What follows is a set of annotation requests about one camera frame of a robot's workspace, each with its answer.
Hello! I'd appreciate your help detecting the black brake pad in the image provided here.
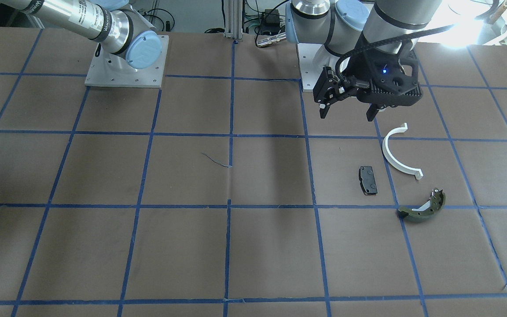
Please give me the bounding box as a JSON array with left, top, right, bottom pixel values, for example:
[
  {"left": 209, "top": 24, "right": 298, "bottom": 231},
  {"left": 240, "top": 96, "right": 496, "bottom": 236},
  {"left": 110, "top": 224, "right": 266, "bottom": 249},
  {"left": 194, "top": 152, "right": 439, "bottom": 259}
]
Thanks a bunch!
[{"left": 359, "top": 166, "right": 378, "bottom": 195}]

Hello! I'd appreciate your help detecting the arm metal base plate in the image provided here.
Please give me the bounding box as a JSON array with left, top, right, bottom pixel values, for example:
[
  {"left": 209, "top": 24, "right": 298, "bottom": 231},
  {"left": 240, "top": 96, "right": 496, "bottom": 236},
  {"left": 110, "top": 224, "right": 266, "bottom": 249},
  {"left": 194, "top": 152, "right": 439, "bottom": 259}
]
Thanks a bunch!
[
  {"left": 84, "top": 35, "right": 169, "bottom": 88},
  {"left": 297, "top": 43, "right": 339, "bottom": 92}
]

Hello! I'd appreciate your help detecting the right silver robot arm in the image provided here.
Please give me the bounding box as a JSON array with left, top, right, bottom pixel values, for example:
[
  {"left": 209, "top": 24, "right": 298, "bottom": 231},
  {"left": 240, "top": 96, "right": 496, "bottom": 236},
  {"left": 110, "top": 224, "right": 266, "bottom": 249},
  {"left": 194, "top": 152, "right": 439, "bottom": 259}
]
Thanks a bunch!
[{"left": 2, "top": 0, "right": 374, "bottom": 118}]

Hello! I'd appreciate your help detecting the olive metal brake shoe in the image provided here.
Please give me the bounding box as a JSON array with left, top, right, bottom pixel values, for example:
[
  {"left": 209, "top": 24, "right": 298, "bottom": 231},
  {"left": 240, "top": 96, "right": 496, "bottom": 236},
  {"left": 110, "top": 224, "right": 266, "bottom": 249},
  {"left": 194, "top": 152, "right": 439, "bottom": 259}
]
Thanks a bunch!
[{"left": 397, "top": 188, "right": 445, "bottom": 223}]

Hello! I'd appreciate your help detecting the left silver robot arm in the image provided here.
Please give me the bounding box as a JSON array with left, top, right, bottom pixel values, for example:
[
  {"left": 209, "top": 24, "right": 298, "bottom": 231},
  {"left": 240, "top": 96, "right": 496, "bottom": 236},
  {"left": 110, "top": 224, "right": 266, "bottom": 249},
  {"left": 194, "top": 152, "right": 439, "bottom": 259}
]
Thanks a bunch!
[{"left": 285, "top": 0, "right": 441, "bottom": 121}]

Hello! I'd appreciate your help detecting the white curved plastic bracket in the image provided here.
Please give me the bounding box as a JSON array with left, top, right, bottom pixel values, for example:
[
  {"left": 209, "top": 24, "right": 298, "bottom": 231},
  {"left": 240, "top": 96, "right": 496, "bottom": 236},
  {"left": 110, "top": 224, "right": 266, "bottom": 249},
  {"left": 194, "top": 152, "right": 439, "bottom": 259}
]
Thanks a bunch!
[{"left": 382, "top": 122, "right": 424, "bottom": 181}]

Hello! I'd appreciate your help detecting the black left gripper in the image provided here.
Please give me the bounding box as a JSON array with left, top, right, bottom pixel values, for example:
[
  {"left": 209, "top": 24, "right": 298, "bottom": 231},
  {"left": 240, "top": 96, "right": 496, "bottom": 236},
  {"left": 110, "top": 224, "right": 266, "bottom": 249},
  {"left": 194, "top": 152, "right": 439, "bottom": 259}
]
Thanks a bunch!
[{"left": 313, "top": 42, "right": 423, "bottom": 122}]

